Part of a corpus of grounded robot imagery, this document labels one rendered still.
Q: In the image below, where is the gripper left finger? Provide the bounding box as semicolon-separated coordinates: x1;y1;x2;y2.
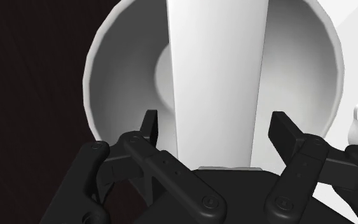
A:
39;109;228;224

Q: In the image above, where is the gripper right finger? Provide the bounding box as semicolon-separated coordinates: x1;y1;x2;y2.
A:
264;111;358;224

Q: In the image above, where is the white bowl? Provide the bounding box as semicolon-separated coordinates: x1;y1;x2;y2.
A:
82;0;345;175

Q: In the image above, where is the white flat rectangular slab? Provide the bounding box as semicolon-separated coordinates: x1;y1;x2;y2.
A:
165;0;270;171

